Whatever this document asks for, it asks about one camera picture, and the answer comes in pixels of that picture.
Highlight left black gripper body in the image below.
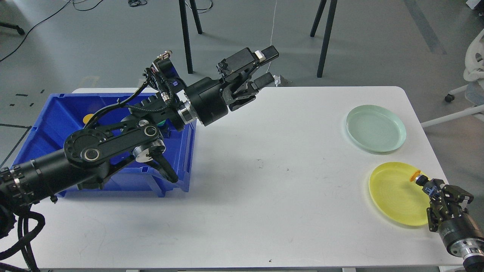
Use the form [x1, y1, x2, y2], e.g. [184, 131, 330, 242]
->
[184, 74, 261, 127]

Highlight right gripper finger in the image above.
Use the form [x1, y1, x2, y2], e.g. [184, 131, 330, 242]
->
[427, 179, 445, 223]
[442, 184, 474, 212]

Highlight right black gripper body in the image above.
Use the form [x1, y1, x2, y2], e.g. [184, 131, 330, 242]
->
[427, 207, 483, 258]

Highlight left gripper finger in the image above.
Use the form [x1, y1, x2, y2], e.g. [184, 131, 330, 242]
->
[252, 72, 275, 91]
[217, 45, 279, 83]

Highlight yellow push button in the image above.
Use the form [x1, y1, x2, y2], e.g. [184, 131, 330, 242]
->
[82, 113, 95, 125]
[410, 169, 436, 198]

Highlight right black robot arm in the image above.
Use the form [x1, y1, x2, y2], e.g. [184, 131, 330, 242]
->
[423, 179, 484, 272]

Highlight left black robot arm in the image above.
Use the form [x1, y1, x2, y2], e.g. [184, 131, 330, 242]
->
[1, 45, 279, 272]

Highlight yellow plate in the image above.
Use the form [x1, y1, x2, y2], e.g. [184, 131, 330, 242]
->
[368, 162, 430, 227]

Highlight pale green plate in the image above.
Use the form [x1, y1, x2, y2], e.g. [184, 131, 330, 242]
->
[345, 105, 407, 153]

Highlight black stand legs left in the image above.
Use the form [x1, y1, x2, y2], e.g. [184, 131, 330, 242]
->
[178, 0, 203, 74]

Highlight black stand legs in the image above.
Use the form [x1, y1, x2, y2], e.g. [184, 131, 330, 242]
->
[178, 0, 203, 74]
[310, 0, 338, 79]

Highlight black stand legs right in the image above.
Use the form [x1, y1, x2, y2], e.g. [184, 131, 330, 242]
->
[310, 0, 338, 79]

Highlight white office chair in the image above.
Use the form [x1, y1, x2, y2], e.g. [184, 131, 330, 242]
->
[420, 30, 484, 128]

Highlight blue plastic bin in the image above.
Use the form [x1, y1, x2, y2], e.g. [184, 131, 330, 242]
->
[13, 93, 197, 197]

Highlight white power adapter cable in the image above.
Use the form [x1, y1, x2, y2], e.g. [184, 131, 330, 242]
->
[265, 0, 283, 87]

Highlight black floor cable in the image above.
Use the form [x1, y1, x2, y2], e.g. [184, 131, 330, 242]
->
[0, 0, 104, 62]

